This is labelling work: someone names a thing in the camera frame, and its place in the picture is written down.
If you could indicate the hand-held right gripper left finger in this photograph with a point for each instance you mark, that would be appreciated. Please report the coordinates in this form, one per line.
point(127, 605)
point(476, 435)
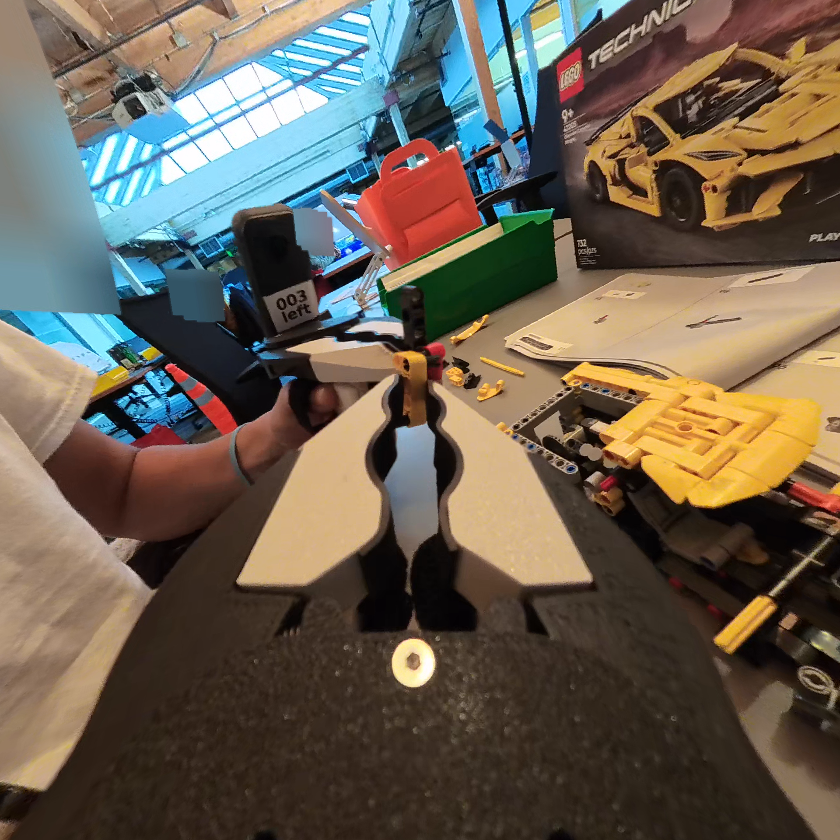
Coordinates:
point(315, 518)

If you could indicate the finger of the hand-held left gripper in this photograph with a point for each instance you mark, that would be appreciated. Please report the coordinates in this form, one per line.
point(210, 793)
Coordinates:
point(380, 325)
point(348, 361)

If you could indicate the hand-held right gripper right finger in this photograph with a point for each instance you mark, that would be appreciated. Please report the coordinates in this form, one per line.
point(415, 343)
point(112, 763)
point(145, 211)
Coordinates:
point(518, 518)

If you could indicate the black brick beam assembly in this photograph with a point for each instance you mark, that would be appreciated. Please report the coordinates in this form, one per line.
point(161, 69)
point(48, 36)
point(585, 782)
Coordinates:
point(413, 315)

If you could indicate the yellow angled brick beam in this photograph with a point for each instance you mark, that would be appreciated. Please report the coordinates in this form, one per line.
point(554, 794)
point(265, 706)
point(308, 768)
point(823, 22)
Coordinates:
point(413, 394)

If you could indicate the partly built toy brick car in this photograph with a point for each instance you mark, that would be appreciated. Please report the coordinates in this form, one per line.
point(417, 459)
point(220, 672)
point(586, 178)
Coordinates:
point(709, 433)

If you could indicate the person's left forearm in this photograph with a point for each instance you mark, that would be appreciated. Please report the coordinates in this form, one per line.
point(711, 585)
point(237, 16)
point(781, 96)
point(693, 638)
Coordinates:
point(164, 479)

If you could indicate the grey desk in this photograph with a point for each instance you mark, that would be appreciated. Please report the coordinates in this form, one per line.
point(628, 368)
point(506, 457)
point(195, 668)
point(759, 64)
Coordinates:
point(544, 367)

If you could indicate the person's left hand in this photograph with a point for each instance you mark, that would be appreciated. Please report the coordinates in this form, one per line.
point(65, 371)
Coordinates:
point(289, 433)

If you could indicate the green storage bin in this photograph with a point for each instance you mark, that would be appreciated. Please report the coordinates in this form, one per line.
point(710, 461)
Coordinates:
point(485, 282)

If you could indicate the scattered yellow black bricks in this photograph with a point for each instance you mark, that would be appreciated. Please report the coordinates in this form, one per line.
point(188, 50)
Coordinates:
point(489, 392)

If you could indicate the red plastic carry case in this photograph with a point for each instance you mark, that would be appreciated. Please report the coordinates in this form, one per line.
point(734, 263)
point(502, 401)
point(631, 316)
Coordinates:
point(426, 203)

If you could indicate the person's white shirt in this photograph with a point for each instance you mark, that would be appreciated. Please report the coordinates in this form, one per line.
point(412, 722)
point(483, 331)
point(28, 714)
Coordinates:
point(52, 525)

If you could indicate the closed instruction booklet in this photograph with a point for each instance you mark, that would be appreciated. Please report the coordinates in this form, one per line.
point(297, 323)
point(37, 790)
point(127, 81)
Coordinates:
point(689, 308)

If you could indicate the black pole stand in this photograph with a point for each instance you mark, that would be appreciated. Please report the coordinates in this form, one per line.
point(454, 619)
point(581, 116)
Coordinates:
point(518, 65)

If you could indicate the toy car set box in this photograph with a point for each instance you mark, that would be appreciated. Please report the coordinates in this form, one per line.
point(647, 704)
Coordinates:
point(689, 131)

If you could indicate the ceiling camera unit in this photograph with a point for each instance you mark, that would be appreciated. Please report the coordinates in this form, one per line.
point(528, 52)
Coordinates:
point(138, 105)

